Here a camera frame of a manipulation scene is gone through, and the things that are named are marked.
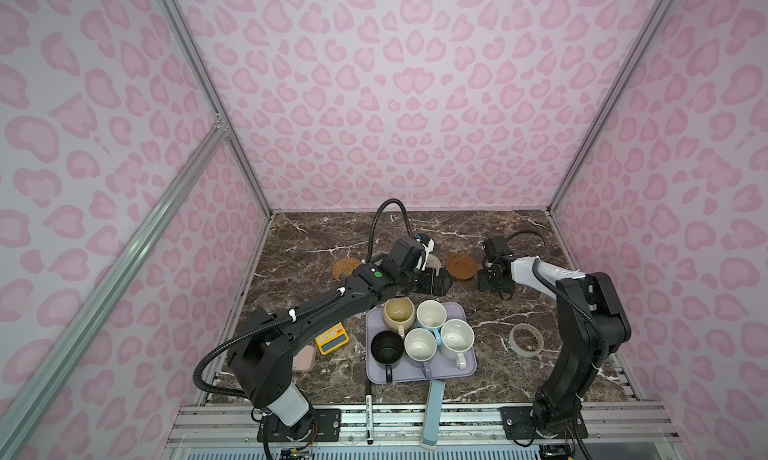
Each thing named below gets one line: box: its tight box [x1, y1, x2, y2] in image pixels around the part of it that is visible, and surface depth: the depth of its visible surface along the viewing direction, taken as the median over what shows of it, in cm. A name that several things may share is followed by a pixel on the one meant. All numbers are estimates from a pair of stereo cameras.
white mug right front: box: [440, 318, 475, 370], surface depth 82 cm
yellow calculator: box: [314, 322, 350, 355], surface depth 88 cm
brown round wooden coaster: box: [447, 254, 477, 280], surface depth 105 cm
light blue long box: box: [422, 379, 446, 446], surface depth 75 cm
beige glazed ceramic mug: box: [382, 296, 416, 339], surface depth 85 cm
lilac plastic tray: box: [365, 306, 387, 384], surface depth 88 cm
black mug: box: [370, 330, 405, 384], surface depth 80 cm
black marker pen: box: [366, 380, 374, 445], surface depth 76 cm
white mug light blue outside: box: [416, 299, 447, 346], surface depth 85 cm
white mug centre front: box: [404, 328, 438, 379], surface depth 81 cm
